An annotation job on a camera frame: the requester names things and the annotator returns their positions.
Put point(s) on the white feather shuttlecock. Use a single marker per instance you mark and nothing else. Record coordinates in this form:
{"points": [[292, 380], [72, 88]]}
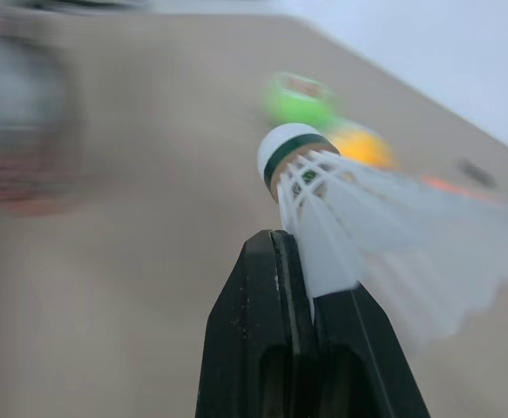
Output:
{"points": [[367, 209]]}

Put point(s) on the small dark object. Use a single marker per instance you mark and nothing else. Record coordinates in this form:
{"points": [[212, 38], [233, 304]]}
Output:
{"points": [[478, 172]]}

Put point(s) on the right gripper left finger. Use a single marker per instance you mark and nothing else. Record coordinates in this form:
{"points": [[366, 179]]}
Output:
{"points": [[245, 331]]}

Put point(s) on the orange stick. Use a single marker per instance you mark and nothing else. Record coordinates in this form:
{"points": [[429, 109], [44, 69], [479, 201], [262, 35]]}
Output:
{"points": [[458, 186]]}

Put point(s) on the yellow round toy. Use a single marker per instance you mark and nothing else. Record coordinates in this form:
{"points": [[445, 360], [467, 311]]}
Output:
{"points": [[364, 147]]}

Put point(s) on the green round toy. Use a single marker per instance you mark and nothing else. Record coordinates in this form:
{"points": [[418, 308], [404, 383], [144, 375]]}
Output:
{"points": [[299, 101]]}

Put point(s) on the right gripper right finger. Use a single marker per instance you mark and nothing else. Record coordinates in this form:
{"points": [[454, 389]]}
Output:
{"points": [[349, 348]]}

